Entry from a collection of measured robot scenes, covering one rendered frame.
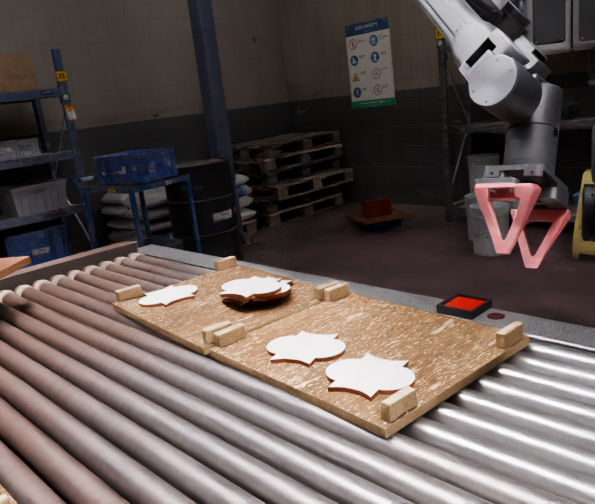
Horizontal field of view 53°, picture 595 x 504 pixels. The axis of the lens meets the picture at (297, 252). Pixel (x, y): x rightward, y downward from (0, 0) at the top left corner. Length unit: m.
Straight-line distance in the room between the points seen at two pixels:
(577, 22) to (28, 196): 4.50
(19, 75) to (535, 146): 4.87
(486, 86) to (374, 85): 6.21
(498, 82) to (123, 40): 5.98
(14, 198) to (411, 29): 4.09
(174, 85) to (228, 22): 1.06
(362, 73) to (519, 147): 6.29
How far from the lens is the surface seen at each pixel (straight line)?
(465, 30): 0.86
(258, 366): 0.99
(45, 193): 5.40
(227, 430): 0.88
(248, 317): 1.21
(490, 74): 0.71
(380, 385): 0.88
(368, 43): 6.94
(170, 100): 6.75
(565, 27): 1.55
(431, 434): 0.82
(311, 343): 1.03
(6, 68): 5.33
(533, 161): 0.73
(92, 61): 6.36
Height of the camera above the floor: 1.35
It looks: 15 degrees down
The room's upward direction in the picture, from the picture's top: 7 degrees counter-clockwise
